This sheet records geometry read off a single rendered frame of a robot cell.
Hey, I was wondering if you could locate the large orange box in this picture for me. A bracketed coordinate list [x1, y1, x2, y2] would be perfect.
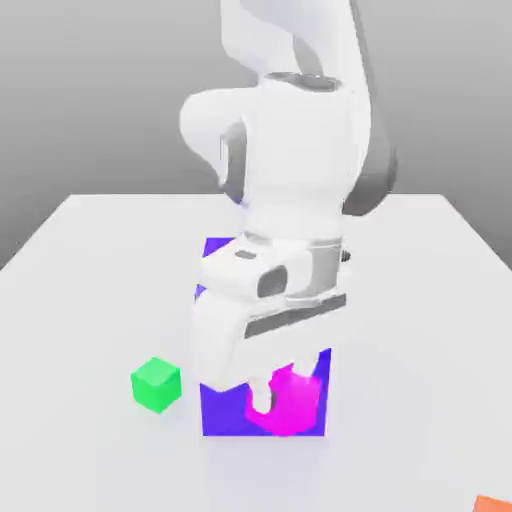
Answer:
[472, 494, 512, 512]

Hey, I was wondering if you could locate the small green cube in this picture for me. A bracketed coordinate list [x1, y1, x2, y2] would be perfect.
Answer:
[130, 356, 183, 415]

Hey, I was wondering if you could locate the large blue box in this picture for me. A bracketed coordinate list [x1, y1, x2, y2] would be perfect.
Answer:
[193, 236, 333, 438]

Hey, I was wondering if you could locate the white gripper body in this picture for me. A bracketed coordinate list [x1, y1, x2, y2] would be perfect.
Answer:
[190, 288, 348, 394]

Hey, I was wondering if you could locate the small magenta cube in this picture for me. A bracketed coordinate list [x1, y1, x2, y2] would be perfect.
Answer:
[244, 362, 324, 438]

